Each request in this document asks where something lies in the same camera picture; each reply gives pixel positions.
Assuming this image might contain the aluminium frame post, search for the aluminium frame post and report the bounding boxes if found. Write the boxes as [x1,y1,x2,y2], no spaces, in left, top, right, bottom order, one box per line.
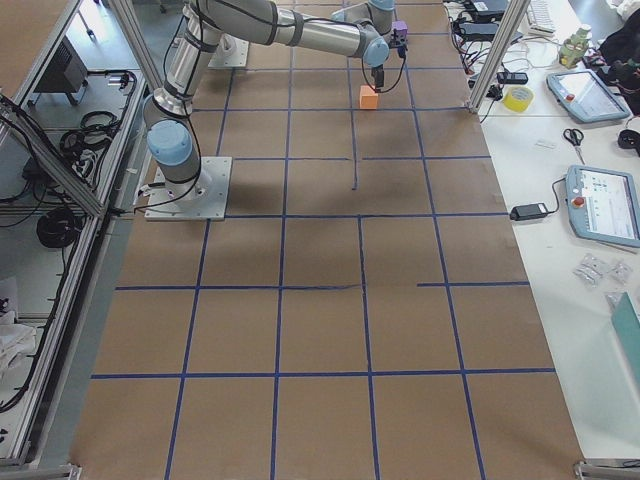
[467,0,530,113]

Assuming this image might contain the black handled scissors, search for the black handled scissors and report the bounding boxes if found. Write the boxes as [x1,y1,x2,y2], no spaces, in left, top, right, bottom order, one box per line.
[563,128,585,165]

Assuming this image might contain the orange foam cube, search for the orange foam cube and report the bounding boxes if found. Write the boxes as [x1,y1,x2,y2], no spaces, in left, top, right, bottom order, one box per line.
[359,85,379,110]

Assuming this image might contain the yellow tape roll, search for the yellow tape roll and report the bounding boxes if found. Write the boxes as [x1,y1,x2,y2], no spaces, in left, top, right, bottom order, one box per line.
[503,85,534,113]

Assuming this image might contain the black power adapter brick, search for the black power adapter brick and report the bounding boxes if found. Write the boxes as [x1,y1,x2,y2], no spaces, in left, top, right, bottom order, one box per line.
[509,202,550,221]

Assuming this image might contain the teal folder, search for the teal folder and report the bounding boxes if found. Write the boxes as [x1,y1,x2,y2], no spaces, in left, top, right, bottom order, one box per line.
[611,292,640,387]

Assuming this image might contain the far teach pendant tablet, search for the far teach pendant tablet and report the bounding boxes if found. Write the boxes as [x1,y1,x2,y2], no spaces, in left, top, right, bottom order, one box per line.
[546,70,631,123]

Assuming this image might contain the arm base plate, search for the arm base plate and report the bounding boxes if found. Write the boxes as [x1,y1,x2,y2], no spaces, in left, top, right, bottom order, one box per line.
[208,35,250,69]
[144,156,232,221]

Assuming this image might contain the teach pendant tablet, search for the teach pendant tablet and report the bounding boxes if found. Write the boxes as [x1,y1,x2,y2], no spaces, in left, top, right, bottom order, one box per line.
[565,165,639,248]
[546,70,631,123]

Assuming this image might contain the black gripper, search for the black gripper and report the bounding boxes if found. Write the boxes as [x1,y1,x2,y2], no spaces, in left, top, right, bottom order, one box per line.
[367,49,389,92]

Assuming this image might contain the purple foam cube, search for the purple foam cube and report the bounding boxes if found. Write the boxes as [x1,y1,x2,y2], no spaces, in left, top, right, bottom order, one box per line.
[391,20,408,45]

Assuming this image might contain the brown paper table cover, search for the brown paper table cover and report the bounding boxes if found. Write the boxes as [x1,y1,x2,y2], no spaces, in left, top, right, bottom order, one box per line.
[70,1,580,479]

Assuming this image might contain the near teach pendant tablet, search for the near teach pendant tablet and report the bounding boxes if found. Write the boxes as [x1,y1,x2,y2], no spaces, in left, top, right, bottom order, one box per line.
[565,165,639,248]

